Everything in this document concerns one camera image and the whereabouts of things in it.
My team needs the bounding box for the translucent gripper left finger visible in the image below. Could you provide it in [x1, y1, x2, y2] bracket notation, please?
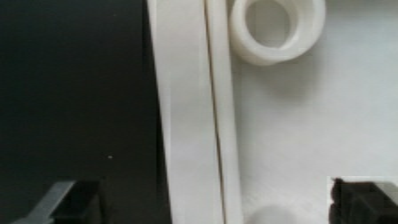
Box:
[10, 181, 100, 224]

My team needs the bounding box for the translucent gripper right finger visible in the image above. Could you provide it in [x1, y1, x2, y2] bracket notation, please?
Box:
[328, 178, 398, 224]

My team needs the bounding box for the white square table top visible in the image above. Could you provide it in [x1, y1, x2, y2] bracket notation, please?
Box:
[147, 0, 398, 224]

